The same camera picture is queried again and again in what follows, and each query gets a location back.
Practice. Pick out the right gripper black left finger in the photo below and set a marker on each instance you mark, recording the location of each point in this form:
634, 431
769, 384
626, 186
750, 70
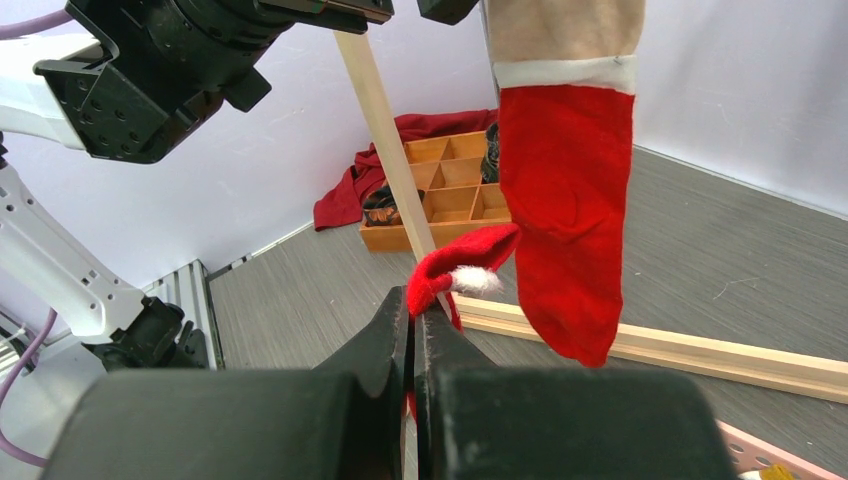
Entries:
377, 354

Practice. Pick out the red santa sock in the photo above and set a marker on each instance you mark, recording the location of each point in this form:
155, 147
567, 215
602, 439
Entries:
566, 74
468, 265

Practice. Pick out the pink plastic basket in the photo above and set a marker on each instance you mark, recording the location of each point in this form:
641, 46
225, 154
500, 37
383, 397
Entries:
749, 454

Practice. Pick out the rolled black orange sock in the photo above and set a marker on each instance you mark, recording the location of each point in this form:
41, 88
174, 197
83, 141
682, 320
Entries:
380, 209

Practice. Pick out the wooden drying rack frame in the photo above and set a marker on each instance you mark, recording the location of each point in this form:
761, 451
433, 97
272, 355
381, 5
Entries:
806, 375

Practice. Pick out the mustard yellow sock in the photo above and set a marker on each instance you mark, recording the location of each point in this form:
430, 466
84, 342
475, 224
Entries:
775, 472

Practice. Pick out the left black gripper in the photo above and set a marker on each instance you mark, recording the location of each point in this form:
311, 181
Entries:
355, 16

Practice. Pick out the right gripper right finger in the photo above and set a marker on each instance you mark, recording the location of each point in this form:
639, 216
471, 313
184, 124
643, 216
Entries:
438, 344

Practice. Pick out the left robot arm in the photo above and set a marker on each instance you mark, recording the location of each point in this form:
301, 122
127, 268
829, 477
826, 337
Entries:
245, 180

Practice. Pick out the rolled dark green sock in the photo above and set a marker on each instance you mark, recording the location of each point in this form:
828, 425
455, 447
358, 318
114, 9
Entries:
490, 164

